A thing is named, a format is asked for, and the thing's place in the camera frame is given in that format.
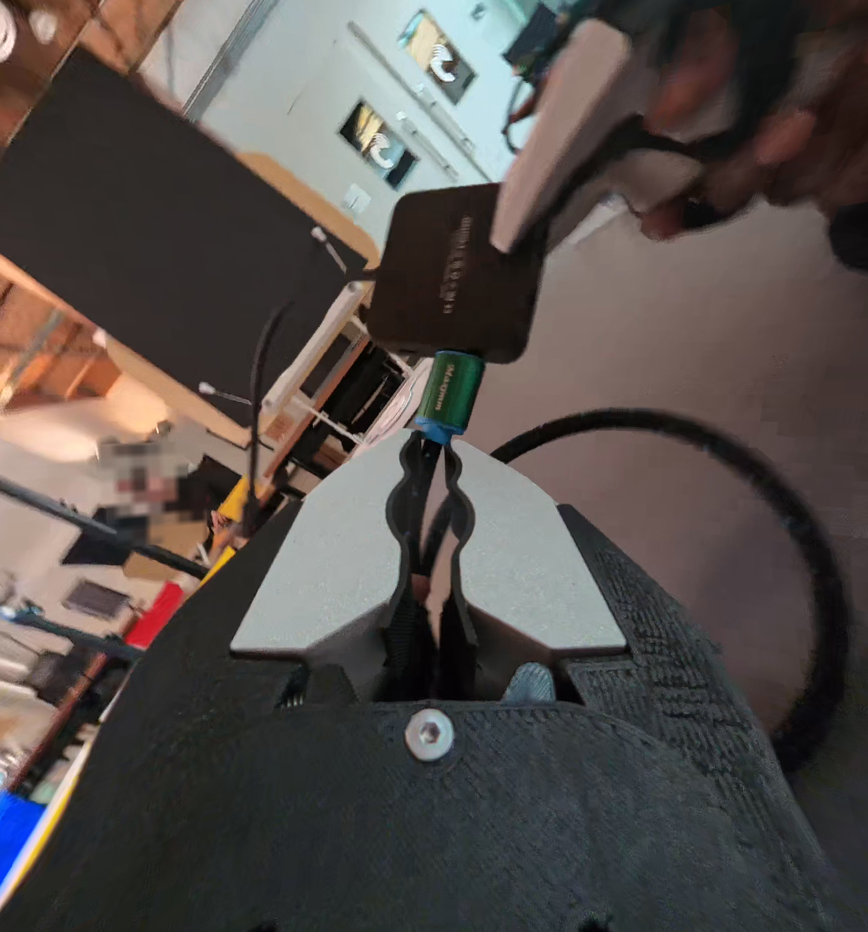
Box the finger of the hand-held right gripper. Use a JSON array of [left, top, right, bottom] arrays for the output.
[[549, 155, 704, 249], [491, 18, 648, 253]]

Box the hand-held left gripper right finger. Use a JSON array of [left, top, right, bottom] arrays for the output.
[[445, 435, 632, 660]]

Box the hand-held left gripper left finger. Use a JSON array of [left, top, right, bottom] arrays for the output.
[[229, 430, 424, 664]]

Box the black USB hub with cable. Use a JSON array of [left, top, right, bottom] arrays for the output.
[[243, 182, 546, 543]]

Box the black braided green-plug cable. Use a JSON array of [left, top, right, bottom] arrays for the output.
[[411, 349, 851, 774]]

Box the person's right hand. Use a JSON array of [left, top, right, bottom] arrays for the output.
[[641, 0, 868, 245]]

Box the red plastic bin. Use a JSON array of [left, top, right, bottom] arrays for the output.
[[123, 581, 185, 650]]

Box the black tilted panel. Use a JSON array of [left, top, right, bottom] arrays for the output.
[[61, 508, 145, 570]]

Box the black tripod stand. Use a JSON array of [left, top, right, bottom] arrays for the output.
[[0, 597, 144, 664]]

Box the black board on white stand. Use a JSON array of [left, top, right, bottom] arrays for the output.
[[0, 47, 435, 456]]

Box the blue plastic bin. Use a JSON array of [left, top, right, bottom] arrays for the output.
[[0, 788, 47, 913]]

